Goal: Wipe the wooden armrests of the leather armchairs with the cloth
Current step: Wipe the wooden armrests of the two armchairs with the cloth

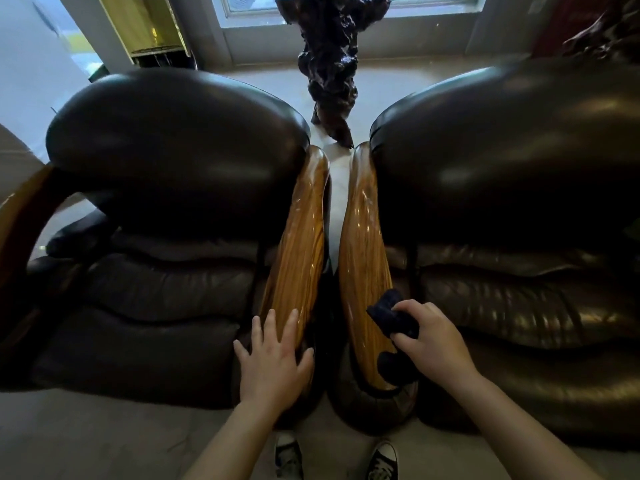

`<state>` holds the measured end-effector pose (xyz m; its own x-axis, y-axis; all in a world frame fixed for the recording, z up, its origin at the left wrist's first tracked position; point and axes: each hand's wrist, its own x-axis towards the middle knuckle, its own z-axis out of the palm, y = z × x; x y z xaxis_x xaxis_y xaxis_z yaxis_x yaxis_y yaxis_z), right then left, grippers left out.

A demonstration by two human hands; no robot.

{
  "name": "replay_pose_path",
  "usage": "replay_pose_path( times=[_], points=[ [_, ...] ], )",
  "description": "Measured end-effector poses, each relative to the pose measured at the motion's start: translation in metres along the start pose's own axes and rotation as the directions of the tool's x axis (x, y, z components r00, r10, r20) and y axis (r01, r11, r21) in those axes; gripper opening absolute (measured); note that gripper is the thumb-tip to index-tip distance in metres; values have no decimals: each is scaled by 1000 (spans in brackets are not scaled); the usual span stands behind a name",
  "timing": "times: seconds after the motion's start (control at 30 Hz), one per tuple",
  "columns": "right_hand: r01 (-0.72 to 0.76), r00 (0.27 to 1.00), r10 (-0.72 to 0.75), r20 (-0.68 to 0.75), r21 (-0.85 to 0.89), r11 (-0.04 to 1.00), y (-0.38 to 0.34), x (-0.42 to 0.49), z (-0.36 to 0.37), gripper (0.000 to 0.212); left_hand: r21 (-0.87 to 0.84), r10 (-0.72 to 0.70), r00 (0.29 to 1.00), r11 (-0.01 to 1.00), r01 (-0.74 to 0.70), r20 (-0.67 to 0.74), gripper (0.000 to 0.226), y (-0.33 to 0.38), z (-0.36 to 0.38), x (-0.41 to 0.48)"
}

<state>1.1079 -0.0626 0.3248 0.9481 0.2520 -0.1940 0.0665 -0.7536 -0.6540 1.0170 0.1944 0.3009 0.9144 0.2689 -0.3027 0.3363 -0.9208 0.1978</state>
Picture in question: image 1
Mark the person's left hand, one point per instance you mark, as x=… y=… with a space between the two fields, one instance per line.
x=272 y=369

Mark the person's right hand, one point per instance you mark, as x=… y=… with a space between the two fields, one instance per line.
x=440 y=349

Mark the person's left middle finger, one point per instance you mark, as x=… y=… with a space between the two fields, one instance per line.
x=271 y=327

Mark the person's left little finger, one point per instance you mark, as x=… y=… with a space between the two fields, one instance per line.
x=242 y=352

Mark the person's left thumb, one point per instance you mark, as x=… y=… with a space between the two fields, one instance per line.
x=306 y=359

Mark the person's right thumb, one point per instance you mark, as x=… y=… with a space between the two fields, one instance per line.
x=404 y=347

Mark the dark blue cleaning cloth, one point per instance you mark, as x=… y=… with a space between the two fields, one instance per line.
x=387 y=309

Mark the person's right forearm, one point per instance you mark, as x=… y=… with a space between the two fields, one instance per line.
x=520 y=434

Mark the person's left forearm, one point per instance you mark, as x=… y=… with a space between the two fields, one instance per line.
x=240 y=444

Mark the person's left black sneaker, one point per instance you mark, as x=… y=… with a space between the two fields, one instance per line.
x=289 y=459

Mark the person's black sneaker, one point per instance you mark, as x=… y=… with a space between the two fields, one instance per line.
x=289 y=459
x=383 y=462

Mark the person's right black sneaker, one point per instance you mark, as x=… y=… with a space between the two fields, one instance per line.
x=383 y=462

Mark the brown leather armchair wooden arms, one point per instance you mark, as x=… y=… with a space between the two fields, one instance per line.
x=175 y=159

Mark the dark root carving stand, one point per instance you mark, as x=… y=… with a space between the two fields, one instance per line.
x=330 y=59

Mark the yellow glass cabinet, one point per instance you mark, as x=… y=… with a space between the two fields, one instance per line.
x=145 y=24

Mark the red wooden panel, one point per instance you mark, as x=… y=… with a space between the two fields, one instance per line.
x=560 y=24

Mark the dark gnarled wood carving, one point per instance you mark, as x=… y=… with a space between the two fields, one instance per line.
x=607 y=29

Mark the white window frame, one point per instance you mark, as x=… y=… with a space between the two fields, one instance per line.
x=255 y=19

